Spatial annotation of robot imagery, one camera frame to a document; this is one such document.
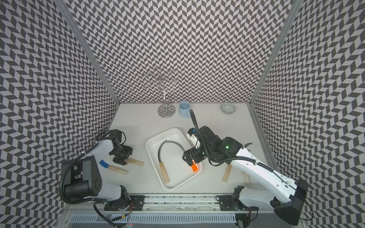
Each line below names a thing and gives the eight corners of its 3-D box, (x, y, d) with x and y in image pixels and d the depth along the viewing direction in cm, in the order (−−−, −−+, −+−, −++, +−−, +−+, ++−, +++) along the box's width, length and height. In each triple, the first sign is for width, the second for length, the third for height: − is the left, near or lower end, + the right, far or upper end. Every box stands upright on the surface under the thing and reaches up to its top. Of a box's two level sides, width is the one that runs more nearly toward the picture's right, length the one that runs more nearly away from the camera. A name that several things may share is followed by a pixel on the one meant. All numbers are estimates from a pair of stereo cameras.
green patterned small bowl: (223, 115, 113) (224, 111, 108) (219, 108, 118) (220, 103, 114) (235, 113, 114) (236, 109, 110) (230, 106, 120) (232, 101, 115)
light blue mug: (178, 119, 110) (178, 113, 105) (179, 107, 119) (179, 101, 113) (190, 119, 110) (190, 113, 105) (190, 107, 119) (190, 101, 113)
